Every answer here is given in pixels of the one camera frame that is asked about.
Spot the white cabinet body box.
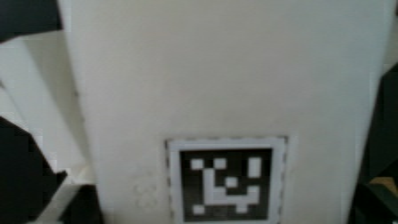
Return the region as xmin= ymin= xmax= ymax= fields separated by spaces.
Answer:
xmin=0 ymin=31 xmax=96 ymax=184

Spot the white block with markers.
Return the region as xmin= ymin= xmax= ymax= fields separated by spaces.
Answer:
xmin=59 ymin=0 xmax=396 ymax=224

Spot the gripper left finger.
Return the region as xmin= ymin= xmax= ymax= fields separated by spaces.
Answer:
xmin=23 ymin=168 xmax=108 ymax=224

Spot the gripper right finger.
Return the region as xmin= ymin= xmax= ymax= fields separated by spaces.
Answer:
xmin=346 ymin=166 xmax=398 ymax=224

